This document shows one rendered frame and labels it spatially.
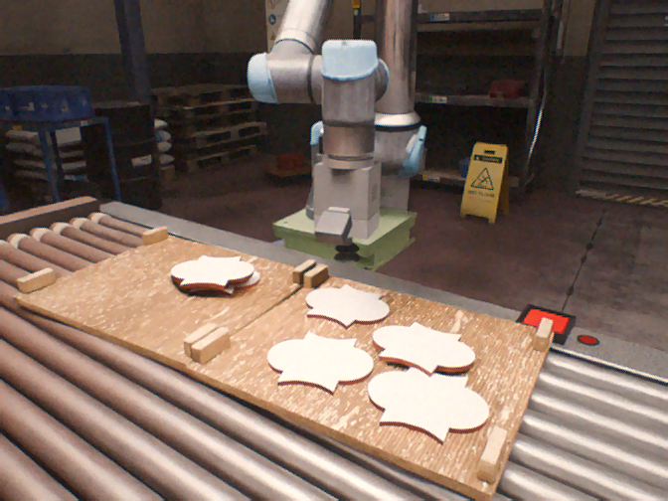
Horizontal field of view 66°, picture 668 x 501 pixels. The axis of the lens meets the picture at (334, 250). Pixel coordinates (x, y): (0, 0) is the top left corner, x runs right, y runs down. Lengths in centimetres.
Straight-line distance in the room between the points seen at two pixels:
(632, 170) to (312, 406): 482
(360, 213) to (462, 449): 34
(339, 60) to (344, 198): 19
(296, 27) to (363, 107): 24
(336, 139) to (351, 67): 10
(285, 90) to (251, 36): 603
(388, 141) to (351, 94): 45
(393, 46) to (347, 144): 44
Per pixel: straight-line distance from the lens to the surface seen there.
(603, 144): 528
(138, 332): 83
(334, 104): 71
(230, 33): 710
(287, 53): 86
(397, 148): 115
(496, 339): 80
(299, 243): 118
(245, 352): 74
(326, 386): 65
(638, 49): 521
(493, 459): 56
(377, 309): 82
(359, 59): 71
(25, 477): 66
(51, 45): 610
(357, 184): 73
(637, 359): 87
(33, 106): 406
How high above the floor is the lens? 134
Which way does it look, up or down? 22 degrees down
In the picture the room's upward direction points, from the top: straight up
